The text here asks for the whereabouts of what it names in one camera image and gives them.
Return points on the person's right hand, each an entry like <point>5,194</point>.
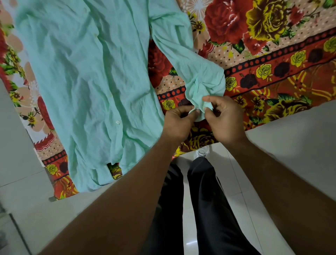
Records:
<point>228,123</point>

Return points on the person's left hand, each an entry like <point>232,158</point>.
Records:
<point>175,126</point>

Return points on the person's left thumb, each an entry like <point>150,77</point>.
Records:
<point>193,117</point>

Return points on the person's right thumb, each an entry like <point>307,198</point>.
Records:
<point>210,115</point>

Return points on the mint green shirt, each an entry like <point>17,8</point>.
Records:
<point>86,78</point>

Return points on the person's left forearm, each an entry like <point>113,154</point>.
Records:
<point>126,205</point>

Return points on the person's right forearm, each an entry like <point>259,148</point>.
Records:
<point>283,199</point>

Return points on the white shoe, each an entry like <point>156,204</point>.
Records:
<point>202,151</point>

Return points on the red floral bedsheet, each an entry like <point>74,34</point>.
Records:
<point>275,60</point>

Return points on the black trousers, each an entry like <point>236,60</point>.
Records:
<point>210,210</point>

